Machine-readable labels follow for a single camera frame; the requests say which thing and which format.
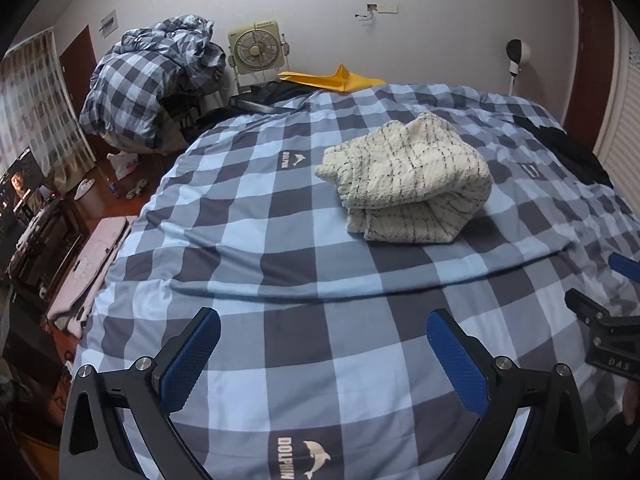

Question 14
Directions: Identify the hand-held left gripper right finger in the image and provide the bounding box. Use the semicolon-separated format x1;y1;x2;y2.
426;308;593;480

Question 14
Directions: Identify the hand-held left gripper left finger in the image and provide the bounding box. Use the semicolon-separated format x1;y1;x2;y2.
59;307;223;480

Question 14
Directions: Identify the pink floor mat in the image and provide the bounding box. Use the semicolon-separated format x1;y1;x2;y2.
47;216;132;336

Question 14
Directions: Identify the patterned window curtain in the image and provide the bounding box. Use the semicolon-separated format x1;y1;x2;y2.
0;27;96;186

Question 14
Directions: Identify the white plastic bag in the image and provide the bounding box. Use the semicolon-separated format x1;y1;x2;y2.
106;151;140;180

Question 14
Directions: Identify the brown door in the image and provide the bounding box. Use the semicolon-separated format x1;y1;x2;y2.
59;25;98;116
562;0;616;148

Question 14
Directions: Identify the white wardrobe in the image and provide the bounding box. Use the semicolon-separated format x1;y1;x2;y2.
592;5;640;191

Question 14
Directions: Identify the person's right hand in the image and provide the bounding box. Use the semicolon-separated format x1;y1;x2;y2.
621;379;640;428

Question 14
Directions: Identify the white wall lamp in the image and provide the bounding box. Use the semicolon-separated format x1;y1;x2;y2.
505;39;533;96

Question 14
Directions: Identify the beige box fan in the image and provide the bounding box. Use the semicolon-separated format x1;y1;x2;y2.
227;20;291;86

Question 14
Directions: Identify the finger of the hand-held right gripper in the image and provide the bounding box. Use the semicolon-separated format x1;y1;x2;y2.
609;252;640;286
565;288;616;333

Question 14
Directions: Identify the cream knit sweater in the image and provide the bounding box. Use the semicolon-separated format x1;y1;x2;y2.
315;111;493;243

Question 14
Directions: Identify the black monitor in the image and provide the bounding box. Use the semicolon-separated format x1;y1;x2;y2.
0;147;51;233

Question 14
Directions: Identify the dark wooden desk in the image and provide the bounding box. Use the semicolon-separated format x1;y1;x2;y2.
5;195;91;301

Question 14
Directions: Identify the blue checked bed sheet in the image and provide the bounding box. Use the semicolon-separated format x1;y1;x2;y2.
47;82;640;480

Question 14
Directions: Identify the black garment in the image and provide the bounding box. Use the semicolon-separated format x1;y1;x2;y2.
515;112;613;188

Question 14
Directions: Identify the yellow cloth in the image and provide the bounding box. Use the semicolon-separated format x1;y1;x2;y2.
277;63;387;95

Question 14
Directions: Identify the blue checked duvet pile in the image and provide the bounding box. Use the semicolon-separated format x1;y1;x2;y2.
80;15;228;153

